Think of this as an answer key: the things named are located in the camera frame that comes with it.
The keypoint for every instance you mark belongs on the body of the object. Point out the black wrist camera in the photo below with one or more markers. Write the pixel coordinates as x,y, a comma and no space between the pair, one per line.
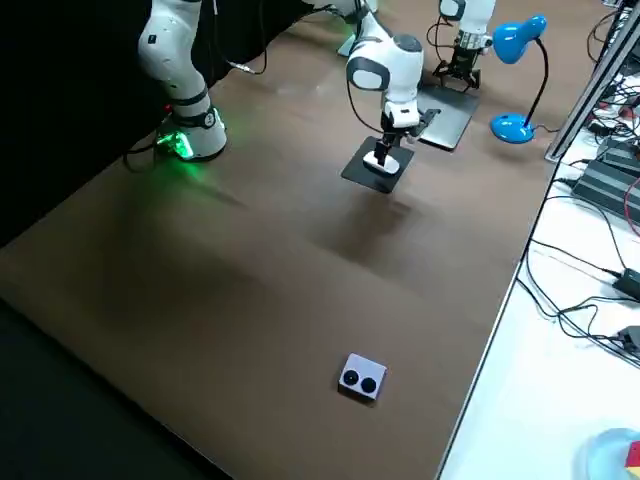
427,120

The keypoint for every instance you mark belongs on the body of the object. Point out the translucent blue container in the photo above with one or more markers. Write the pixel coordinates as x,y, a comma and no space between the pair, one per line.
607,455

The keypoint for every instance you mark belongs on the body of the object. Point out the lilac box with two dark circles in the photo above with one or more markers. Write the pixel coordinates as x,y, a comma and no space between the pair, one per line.
362,380

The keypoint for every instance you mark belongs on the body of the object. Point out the grey charger adapter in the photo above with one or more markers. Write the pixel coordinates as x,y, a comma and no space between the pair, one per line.
631,340

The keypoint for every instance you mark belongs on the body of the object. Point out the blue desk lamp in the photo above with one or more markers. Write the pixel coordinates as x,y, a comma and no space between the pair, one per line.
510,127

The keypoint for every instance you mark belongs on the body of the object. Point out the black charger adapter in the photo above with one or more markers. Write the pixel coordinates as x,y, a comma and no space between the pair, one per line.
630,281

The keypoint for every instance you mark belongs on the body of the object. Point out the grey laptop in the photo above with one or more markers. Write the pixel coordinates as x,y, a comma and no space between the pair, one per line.
450,117

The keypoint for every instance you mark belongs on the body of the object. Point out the aluminium frame post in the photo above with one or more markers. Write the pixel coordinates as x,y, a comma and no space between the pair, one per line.
585,90

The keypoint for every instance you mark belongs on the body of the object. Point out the black mouse pad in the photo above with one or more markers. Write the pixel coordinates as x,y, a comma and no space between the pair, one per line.
365,177

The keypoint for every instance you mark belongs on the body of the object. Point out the dark grey power brick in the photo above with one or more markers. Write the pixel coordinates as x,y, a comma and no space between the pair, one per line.
620,152
605,187

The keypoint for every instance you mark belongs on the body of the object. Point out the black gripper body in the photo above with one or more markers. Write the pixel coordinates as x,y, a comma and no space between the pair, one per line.
465,59
397,136

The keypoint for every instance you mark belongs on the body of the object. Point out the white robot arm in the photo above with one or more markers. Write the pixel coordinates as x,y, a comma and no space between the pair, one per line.
172,60
475,15

